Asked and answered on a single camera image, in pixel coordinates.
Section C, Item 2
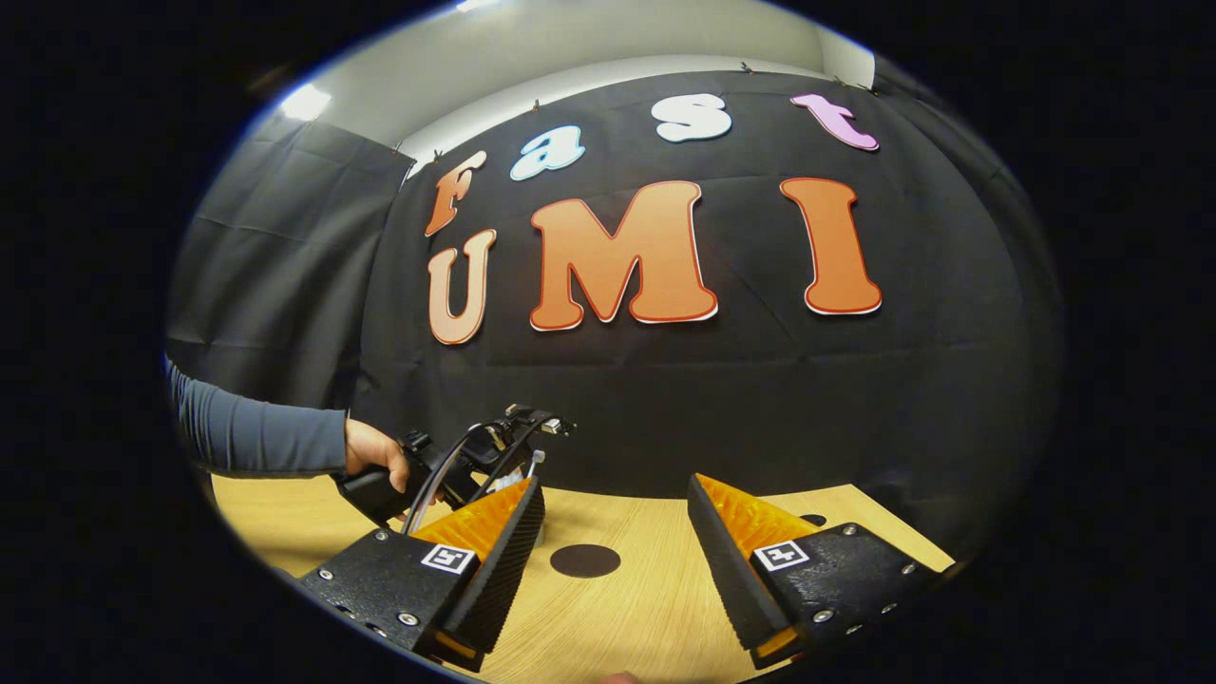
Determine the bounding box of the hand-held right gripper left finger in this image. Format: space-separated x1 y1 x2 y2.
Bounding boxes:
296 475 547 674

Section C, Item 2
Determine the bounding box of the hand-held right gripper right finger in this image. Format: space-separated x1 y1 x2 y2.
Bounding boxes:
686 473 954 671

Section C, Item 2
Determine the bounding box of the dark round coaster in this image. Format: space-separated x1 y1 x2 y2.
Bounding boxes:
549 543 622 580

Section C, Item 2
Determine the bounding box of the wooden desktop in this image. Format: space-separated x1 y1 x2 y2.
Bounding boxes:
211 473 956 684

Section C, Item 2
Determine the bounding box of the black backdrop cloth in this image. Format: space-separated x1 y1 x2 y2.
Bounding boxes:
166 57 1065 561

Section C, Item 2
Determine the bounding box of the ceiling light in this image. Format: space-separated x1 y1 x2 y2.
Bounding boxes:
278 84 333 123

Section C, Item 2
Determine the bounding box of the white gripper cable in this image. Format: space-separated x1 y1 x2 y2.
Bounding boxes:
404 427 485 536

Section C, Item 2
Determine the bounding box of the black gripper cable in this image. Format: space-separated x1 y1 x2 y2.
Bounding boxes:
470 410 561 504

